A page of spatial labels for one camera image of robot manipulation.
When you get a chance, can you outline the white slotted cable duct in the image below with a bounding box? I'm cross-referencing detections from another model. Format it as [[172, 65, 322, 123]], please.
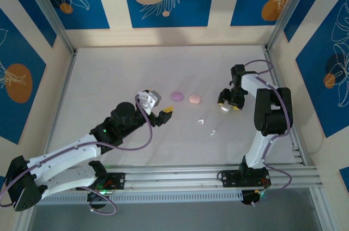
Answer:
[[34, 190, 244, 205]]

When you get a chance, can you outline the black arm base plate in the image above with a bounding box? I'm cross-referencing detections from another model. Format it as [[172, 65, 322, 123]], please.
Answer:
[[75, 172, 126, 191], [218, 170, 272, 188]]

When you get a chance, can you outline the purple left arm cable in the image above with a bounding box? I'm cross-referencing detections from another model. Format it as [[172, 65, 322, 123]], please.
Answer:
[[0, 97, 153, 215]]

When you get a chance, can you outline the aluminium frame post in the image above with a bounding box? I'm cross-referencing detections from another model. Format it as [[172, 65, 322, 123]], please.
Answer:
[[12, 192, 38, 231], [264, 0, 313, 51], [309, 187, 329, 231], [20, 0, 77, 55]]

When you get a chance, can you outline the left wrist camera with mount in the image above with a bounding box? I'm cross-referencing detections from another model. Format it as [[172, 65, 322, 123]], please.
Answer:
[[135, 89, 163, 115]]

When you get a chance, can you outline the aluminium side rail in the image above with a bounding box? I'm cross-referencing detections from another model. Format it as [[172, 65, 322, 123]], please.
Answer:
[[263, 45, 306, 166], [39, 50, 79, 172]]

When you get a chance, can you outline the aluminium base rail beam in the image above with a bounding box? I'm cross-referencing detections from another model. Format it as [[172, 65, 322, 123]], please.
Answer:
[[23, 164, 324, 192]]

